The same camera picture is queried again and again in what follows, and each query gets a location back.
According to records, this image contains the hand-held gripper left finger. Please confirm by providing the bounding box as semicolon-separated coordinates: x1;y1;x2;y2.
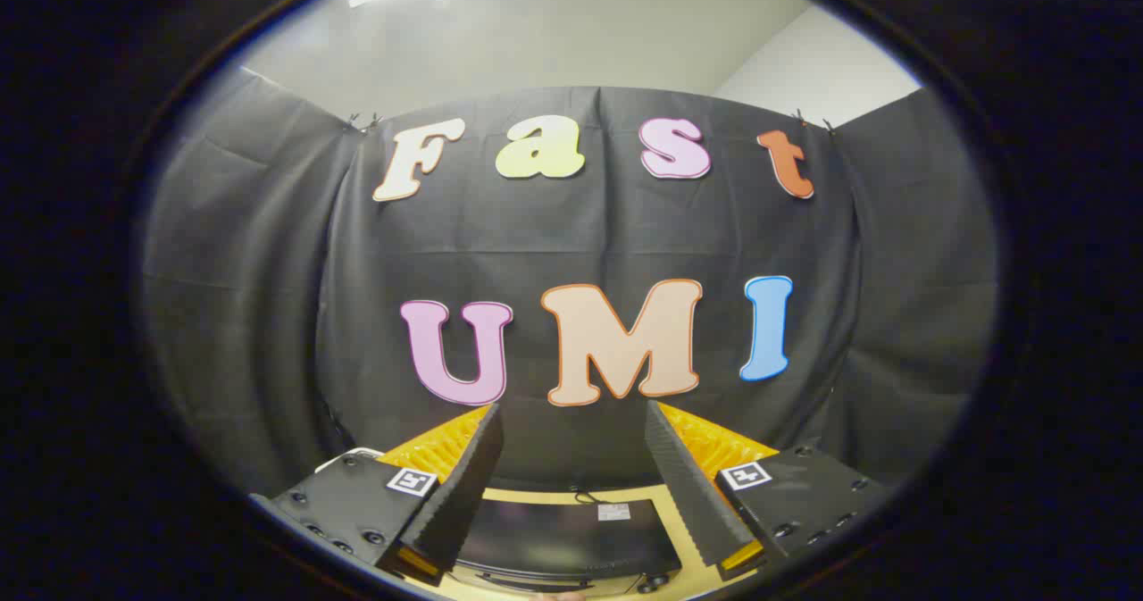
248;403;505;588

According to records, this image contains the black toaster oven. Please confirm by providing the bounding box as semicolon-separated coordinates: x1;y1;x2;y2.
454;488;685;595

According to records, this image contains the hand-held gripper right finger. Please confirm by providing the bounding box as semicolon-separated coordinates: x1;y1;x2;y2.
643;399;894;581

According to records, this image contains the white bread toaster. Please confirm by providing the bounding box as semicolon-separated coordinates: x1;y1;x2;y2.
315;447;386;474

